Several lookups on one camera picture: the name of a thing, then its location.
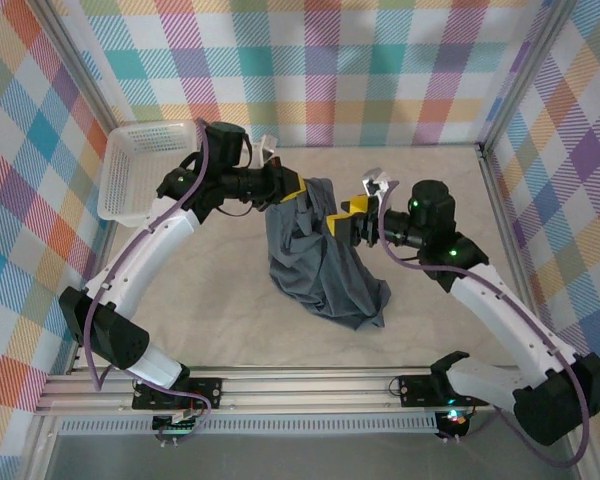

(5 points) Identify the grey t-shirt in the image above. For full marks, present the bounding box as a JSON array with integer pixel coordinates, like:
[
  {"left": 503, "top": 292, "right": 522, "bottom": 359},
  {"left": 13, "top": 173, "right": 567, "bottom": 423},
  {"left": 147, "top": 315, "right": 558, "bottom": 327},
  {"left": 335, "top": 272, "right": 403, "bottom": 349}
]
[{"left": 263, "top": 175, "right": 392, "bottom": 332}]

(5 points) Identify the plaid backdrop cloth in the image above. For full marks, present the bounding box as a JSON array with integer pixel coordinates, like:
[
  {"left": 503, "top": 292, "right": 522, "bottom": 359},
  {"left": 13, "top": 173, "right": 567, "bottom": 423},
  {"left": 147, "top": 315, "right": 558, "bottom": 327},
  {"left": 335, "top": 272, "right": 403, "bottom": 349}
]
[
  {"left": 62, "top": 0, "right": 551, "bottom": 151},
  {"left": 489, "top": 0, "right": 600, "bottom": 480},
  {"left": 0, "top": 0, "right": 109, "bottom": 471}
]

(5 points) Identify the white perforated plastic basket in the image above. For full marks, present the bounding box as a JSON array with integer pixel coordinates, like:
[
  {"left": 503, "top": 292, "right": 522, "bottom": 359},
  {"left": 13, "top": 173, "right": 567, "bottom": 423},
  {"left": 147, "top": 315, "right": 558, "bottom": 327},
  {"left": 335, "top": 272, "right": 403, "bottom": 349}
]
[{"left": 96, "top": 119, "right": 201, "bottom": 229}]

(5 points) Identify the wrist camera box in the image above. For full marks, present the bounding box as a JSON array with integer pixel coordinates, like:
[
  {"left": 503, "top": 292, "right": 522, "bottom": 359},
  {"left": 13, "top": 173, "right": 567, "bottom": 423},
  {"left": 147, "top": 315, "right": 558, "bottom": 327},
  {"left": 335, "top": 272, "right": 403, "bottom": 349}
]
[
  {"left": 360, "top": 167, "right": 397, "bottom": 199},
  {"left": 252, "top": 133, "right": 281, "bottom": 169}
]

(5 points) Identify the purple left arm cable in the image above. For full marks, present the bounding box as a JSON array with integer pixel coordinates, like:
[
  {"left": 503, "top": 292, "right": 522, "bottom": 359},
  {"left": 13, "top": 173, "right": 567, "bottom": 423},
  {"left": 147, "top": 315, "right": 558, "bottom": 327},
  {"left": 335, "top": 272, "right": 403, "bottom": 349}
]
[{"left": 82, "top": 118, "right": 214, "bottom": 424}]

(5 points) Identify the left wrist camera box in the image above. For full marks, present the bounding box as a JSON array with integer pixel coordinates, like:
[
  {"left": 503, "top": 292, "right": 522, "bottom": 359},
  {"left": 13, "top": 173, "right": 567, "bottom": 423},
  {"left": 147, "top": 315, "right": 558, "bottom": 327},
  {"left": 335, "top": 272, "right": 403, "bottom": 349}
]
[{"left": 252, "top": 133, "right": 281, "bottom": 169}]

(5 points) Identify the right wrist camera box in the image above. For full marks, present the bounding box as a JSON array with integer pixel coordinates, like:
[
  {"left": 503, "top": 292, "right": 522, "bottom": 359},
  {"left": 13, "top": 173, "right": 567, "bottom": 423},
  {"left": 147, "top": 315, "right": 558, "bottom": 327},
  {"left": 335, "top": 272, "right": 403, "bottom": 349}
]
[{"left": 360, "top": 167, "right": 397, "bottom": 199}]

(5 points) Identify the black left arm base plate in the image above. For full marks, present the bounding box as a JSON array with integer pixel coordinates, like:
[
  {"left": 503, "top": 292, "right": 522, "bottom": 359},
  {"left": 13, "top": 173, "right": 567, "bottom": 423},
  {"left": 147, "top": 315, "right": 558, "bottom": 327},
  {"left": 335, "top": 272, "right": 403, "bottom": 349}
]
[{"left": 132, "top": 377, "right": 224, "bottom": 411}]

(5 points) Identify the grey slotted cable duct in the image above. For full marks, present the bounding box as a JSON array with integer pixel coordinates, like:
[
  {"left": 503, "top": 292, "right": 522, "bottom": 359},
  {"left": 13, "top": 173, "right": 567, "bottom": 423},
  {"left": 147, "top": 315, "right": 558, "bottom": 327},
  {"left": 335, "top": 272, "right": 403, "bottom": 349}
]
[{"left": 58, "top": 415, "right": 441, "bottom": 437}]

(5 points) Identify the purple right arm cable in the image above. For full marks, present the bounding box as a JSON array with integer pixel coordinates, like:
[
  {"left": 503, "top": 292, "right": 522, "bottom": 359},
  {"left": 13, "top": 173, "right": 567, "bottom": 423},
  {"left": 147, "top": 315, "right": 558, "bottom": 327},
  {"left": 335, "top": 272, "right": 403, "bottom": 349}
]
[{"left": 377, "top": 182, "right": 592, "bottom": 470}]

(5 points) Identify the aluminium frame post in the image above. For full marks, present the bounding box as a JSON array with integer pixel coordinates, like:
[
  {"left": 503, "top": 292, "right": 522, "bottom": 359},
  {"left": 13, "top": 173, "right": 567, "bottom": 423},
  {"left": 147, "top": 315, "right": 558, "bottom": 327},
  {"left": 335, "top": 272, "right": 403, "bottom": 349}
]
[
  {"left": 477, "top": 0, "right": 580, "bottom": 154},
  {"left": 38, "top": 0, "right": 120, "bottom": 132}
]

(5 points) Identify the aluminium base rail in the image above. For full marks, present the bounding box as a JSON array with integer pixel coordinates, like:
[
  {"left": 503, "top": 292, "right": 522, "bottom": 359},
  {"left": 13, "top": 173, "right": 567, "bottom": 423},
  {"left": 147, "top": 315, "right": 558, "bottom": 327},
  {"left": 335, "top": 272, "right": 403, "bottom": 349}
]
[{"left": 33, "top": 367, "right": 589, "bottom": 417}]

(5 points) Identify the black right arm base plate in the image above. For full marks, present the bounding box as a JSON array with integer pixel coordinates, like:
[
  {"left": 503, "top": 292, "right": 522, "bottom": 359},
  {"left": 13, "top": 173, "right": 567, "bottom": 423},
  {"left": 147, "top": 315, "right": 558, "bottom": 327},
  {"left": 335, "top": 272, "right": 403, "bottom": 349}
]
[{"left": 398, "top": 373, "right": 491, "bottom": 407}]

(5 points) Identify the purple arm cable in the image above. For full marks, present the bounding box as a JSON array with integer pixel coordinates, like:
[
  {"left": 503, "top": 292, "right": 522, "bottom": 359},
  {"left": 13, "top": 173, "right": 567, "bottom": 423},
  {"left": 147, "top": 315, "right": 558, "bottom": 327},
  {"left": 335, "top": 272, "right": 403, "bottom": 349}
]
[
  {"left": 377, "top": 182, "right": 592, "bottom": 470},
  {"left": 82, "top": 118, "right": 214, "bottom": 424}
]

